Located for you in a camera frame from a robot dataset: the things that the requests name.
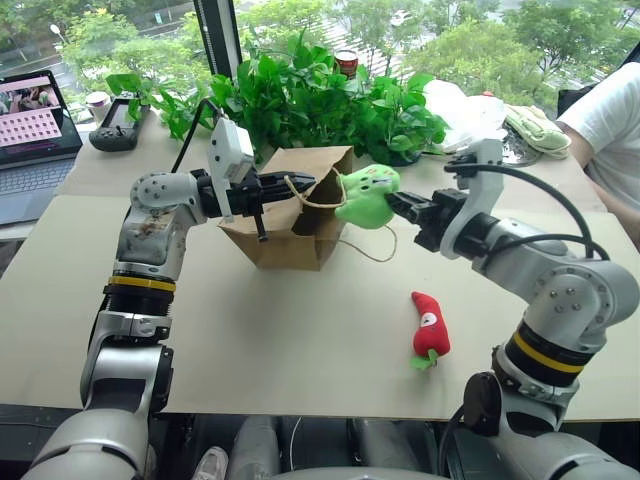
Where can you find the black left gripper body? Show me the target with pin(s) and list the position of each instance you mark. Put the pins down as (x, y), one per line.
(246, 192)

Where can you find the black chair back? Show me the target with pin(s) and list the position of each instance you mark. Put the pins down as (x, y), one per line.
(572, 102)

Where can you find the white plastic bag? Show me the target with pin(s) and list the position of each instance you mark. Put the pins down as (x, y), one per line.
(462, 117)

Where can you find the red chili plush toy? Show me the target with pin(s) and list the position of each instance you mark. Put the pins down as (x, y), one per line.
(429, 327)

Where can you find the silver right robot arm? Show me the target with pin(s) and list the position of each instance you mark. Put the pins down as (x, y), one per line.
(565, 295)

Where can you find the brown paper bag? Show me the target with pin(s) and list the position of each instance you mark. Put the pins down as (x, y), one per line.
(285, 240)

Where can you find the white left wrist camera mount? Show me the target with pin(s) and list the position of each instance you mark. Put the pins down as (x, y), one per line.
(226, 145)

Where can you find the large green leafy plant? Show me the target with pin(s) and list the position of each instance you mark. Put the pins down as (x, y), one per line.
(310, 105)

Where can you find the red drink can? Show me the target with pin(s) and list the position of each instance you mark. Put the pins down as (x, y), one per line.
(346, 64)

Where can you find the black handheld controller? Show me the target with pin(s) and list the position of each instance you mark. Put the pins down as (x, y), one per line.
(117, 127)

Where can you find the grey open laptop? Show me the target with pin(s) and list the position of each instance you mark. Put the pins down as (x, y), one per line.
(30, 150)

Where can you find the green plush toy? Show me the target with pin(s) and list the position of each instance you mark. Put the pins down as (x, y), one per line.
(365, 200)

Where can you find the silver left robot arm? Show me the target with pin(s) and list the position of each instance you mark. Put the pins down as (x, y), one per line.
(150, 240)

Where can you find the black window frame post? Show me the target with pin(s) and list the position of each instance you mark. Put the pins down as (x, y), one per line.
(219, 35)

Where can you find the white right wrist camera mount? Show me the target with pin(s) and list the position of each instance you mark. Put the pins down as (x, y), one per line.
(482, 190)

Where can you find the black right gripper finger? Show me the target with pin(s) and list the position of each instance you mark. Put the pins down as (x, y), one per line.
(412, 199)
(412, 217)

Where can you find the small green leafy plant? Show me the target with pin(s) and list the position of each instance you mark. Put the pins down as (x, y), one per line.
(170, 107)

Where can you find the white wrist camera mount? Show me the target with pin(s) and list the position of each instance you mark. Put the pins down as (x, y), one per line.
(226, 145)
(482, 190)

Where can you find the person in white shirt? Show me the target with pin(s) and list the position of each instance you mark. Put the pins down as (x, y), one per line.
(612, 125)

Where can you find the white shoe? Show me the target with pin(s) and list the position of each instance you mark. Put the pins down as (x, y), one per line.
(212, 464)

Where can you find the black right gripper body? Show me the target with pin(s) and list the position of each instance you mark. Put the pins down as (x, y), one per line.
(442, 220)

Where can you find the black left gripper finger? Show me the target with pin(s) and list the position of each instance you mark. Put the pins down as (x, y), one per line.
(287, 192)
(295, 177)

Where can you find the white paper cup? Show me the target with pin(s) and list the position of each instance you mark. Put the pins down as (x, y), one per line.
(97, 106)

